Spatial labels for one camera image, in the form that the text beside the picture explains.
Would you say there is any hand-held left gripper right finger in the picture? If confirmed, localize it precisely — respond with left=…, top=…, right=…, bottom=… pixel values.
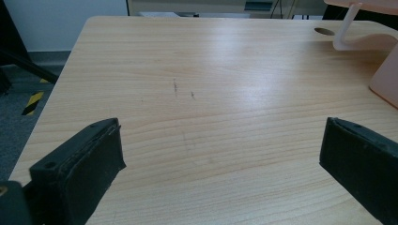
left=318, top=116, right=398, bottom=225

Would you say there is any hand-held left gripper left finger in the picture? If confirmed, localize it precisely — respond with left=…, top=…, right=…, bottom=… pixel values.
left=23, top=117, right=127, bottom=225

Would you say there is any yellow black hazard tape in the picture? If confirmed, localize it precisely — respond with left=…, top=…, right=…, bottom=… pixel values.
left=21, top=78, right=51, bottom=116

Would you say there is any light wooden stand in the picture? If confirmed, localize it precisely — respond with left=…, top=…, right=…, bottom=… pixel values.
left=323, top=0, right=398, bottom=110

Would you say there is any black metal stand leg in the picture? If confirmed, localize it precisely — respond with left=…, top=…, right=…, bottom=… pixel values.
left=0, top=0, right=60, bottom=95

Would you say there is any dark green box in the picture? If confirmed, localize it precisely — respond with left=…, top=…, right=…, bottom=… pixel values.
left=243, top=0, right=274, bottom=12

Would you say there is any black cable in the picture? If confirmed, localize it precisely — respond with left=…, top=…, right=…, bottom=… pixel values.
left=269, top=0, right=284, bottom=19

